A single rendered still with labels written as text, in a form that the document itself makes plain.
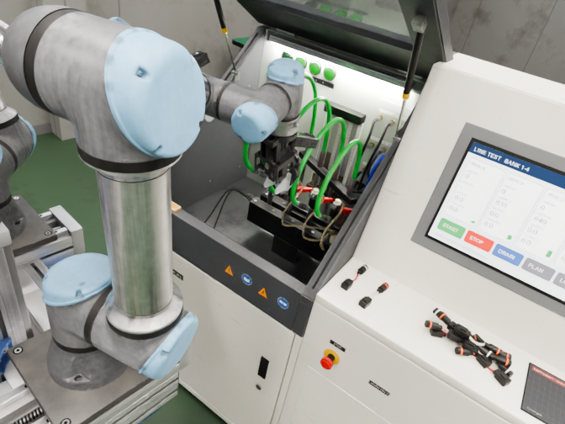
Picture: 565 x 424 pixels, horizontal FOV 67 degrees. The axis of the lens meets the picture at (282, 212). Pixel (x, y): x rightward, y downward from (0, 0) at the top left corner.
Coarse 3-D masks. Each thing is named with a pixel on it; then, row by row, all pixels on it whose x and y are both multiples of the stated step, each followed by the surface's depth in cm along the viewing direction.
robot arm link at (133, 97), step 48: (48, 48) 41; (96, 48) 40; (144, 48) 40; (48, 96) 43; (96, 96) 40; (144, 96) 39; (192, 96) 46; (96, 144) 44; (144, 144) 42; (144, 192) 49; (144, 240) 54; (144, 288) 59; (96, 336) 67; (144, 336) 63; (192, 336) 72
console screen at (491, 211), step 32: (480, 128) 107; (448, 160) 112; (480, 160) 108; (512, 160) 104; (544, 160) 101; (448, 192) 114; (480, 192) 110; (512, 192) 106; (544, 192) 102; (448, 224) 115; (480, 224) 111; (512, 224) 107; (544, 224) 104; (448, 256) 117; (480, 256) 112; (512, 256) 108; (544, 256) 105; (512, 288) 110; (544, 288) 106
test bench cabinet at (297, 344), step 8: (296, 336) 128; (296, 344) 130; (296, 352) 131; (288, 360) 135; (296, 360) 133; (288, 368) 137; (288, 376) 138; (184, 384) 184; (288, 384) 140; (192, 392) 183; (280, 392) 145; (280, 400) 147; (280, 408) 148; (224, 416) 175
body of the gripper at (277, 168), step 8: (272, 136) 96; (288, 136) 94; (296, 136) 96; (264, 144) 96; (272, 144) 93; (280, 144) 95; (256, 152) 99; (264, 152) 98; (272, 152) 98; (280, 152) 98; (288, 152) 100; (296, 152) 100; (264, 160) 98; (272, 160) 98; (280, 160) 98; (288, 160) 98; (296, 160) 103; (256, 168) 103; (264, 168) 101; (272, 168) 98; (280, 168) 97; (288, 168) 102; (272, 176) 99; (280, 176) 100
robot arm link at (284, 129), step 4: (296, 120) 91; (280, 124) 90; (284, 124) 90; (288, 124) 91; (292, 124) 91; (296, 124) 92; (276, 128) 91; (280, 128) 91; (284, 128) 91; (288, 128) 91; (292, 128) 92; (296, 128) 93; (272, 132) 93; (276, 132) 92; (280, 132) 92; (284, 132) 92; (288, 132) 92; (292, 132) 93; (280, 136) 94; (284, 136) 94
